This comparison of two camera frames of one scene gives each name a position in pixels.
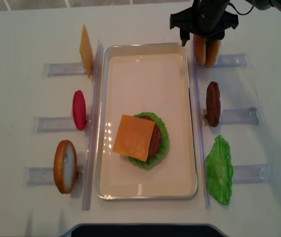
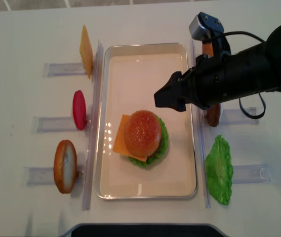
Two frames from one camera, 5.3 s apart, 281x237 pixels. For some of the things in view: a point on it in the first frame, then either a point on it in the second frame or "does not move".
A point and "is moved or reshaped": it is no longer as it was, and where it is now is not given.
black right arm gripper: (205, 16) -> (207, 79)
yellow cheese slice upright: (86, 51) does not move
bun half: (212, 52) is moved or reshaped
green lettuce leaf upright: (219, 170) does not move
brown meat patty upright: (213, 108) does not move
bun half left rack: (65, 167) does not move
